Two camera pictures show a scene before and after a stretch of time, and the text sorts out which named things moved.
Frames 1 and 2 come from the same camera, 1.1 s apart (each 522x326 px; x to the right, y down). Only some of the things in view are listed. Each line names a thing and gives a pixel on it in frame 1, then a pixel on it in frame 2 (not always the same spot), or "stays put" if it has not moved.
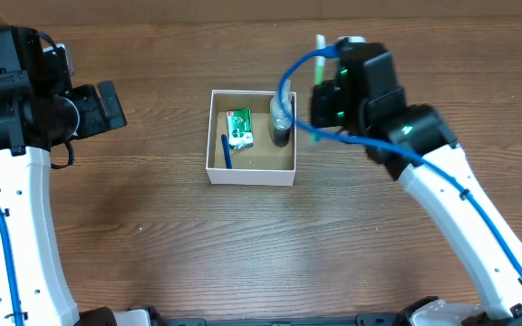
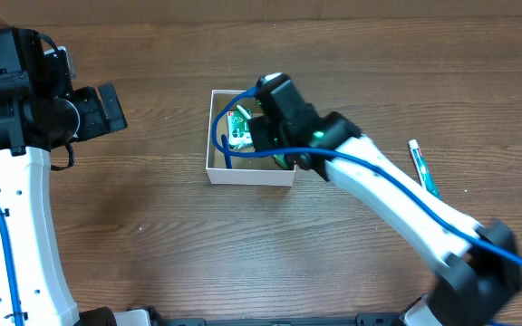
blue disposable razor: [227, 151] stays put
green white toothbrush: [320, 71] → [283, 161]
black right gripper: [331, 99] → [266, 134]
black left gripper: [96, 120] stays put
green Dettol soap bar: [240, 129] stays put
